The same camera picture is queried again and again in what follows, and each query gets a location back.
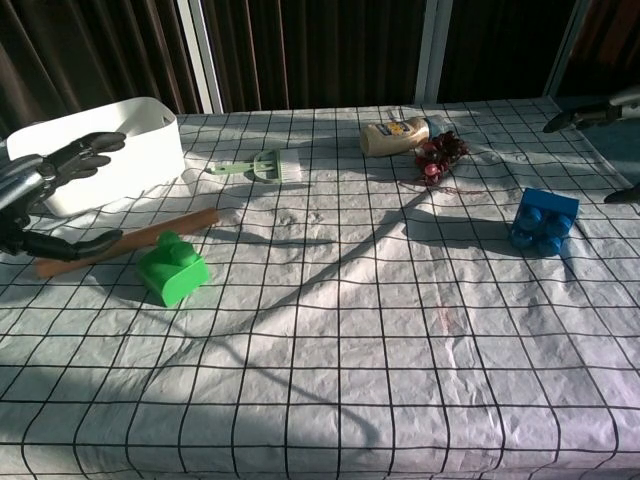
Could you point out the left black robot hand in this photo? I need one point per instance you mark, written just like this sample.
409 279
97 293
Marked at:
30 175

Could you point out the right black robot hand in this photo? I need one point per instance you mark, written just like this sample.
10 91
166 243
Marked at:
590 116

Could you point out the blue toy block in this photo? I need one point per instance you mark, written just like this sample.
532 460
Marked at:
547 205

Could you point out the small green object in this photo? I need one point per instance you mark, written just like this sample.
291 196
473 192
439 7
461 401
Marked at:
175 275

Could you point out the white plastic storage bin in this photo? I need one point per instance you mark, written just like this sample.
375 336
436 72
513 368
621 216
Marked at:
140 150

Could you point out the brown wooden stick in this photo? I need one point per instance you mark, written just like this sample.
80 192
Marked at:
165 231

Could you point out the cream mayonnaise squeeze bottle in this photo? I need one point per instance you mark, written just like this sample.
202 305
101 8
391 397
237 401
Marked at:
395 137

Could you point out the light green dustpan brush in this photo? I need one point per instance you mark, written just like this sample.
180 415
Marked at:
270 165

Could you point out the dark brown curtain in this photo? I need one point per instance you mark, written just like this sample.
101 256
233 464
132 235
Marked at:
320 50

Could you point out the white black-grid tablecloth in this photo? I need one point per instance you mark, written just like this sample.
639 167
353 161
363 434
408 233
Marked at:
350 350

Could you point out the white window frame post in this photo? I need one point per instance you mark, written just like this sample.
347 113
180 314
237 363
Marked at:
567 50
200 55
432 50

